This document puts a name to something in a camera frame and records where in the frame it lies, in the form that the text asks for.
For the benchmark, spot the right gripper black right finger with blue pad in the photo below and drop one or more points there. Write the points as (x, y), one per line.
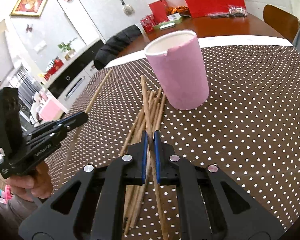
(211, 205)

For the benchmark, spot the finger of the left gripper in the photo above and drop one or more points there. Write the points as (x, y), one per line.
(41, 140)
(68, 124)

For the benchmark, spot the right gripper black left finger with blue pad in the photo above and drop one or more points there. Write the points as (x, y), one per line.
(91, 204)

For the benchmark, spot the person's left hand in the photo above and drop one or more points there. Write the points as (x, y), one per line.
(39, 184)

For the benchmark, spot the pink box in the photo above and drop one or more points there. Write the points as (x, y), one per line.
(50, 111)

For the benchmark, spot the black and white sideboard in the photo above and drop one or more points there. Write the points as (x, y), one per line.
(71, 79)

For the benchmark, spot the red box on sideboard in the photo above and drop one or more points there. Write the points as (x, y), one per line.
(53, 67)

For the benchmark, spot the small green potted plant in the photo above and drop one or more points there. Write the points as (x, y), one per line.
(66, 48)

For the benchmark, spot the brown polka dot tablecloth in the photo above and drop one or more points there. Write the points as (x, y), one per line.
(249, 126)

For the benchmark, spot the black jacket on chair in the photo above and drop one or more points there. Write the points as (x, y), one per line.
(111, 49)

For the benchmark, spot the pink cylindrical utensil holder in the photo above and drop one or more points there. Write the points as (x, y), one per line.
(177, 61)

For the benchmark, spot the gold framed red picture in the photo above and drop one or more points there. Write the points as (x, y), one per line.
(28, 8)

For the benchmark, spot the red soda can pack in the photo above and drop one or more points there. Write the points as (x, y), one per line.
(148, 23)

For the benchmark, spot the small red gift bag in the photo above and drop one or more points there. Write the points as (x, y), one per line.
(159, 11)

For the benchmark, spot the brown wooden chair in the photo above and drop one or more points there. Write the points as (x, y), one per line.
(283, 22)

